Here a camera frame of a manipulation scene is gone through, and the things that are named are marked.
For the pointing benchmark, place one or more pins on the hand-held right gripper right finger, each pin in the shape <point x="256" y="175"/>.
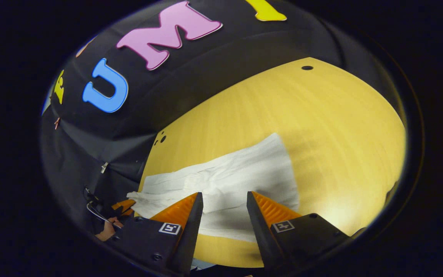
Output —
<point x="262" y="234"/>

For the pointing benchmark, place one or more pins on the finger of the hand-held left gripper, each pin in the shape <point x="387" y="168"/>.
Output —
<point x="124" y="206"/>

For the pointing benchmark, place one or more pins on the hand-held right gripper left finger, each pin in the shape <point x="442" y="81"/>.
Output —
<point x="190" y="234"/>

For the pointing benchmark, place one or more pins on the white jeans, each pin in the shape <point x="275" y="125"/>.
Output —
<point x="244" y="169"/>

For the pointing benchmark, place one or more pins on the black backdrop cloth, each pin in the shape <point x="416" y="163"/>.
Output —
<point x="167" y="92"/>

